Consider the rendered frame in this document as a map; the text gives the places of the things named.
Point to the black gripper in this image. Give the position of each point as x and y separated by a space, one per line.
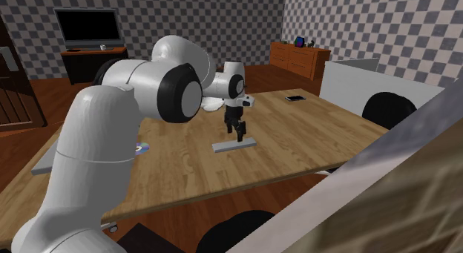
233 113

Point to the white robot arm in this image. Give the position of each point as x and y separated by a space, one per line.
97 154

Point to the grey flat bar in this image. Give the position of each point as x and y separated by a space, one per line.
231 145

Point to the white plate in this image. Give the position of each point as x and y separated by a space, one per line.
213 104

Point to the wooden table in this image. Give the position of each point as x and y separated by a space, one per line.
289 136

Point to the black phone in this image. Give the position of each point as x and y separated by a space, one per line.
295 98

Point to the orange chest of drawers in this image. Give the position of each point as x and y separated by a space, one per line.
296 58

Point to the shiny compact disc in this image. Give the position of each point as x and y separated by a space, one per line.
143 148

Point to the black chair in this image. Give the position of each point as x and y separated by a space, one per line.
231 232
389 109

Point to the white sofa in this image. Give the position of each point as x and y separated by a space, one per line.
347 86

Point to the dark television stand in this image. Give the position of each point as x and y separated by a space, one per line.
86 66

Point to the black television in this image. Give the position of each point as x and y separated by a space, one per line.
88 26

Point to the grey flat board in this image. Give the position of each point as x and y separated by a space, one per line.
45 162

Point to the dark brown door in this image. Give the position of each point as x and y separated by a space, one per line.
16 96

